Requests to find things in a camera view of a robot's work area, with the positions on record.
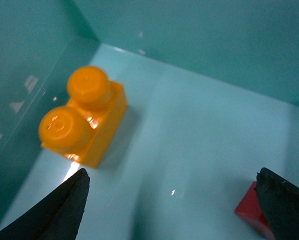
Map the red single-stud block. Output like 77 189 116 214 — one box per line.
234 181 299 240

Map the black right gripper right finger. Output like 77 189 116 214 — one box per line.
255 167 299 240

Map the teal plastic bin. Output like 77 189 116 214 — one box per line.
0 0 299 240

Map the yellow two-stud block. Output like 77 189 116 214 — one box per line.
38 65 128 168

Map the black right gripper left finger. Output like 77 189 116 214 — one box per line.
0 168 90 240

